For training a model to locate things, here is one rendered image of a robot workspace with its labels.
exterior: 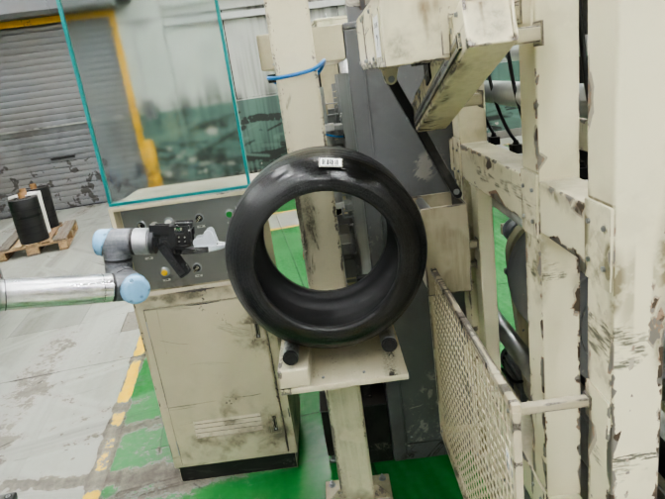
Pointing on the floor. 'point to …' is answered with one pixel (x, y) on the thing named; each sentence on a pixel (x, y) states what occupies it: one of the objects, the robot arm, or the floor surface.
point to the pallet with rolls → (36, 223)
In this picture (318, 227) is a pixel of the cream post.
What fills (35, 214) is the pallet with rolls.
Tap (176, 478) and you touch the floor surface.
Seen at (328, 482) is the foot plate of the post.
